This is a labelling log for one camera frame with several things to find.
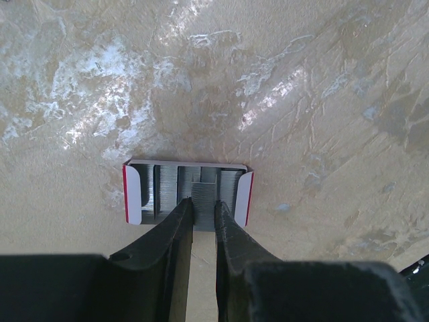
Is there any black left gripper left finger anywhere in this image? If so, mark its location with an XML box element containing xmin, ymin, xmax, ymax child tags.
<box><xmin>1</xmin><ymin>199</ymin><xmax>193</xmax><ymax>321</ymax></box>

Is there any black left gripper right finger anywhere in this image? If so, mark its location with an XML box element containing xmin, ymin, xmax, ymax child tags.
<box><xmin>214</xmin><ymin>201</ymin><xmax>426</xmax><ymax>321</ymax></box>

